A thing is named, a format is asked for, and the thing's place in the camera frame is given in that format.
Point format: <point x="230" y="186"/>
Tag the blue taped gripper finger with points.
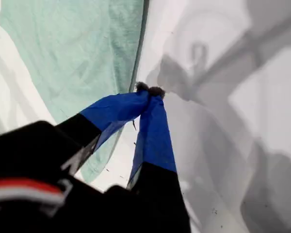
<point x="109" y="109"/>
<point x="155" y="143"/>

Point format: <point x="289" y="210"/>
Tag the pale green T-shirt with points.
<point x="70" y="48"/>

